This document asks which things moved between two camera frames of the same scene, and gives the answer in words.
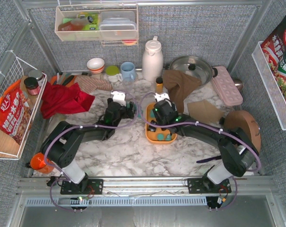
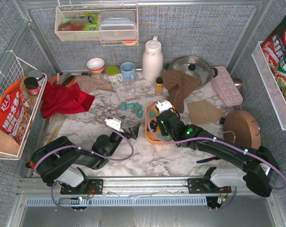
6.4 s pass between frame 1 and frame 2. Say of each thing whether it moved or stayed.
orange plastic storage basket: stayed
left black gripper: moved
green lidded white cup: stayed
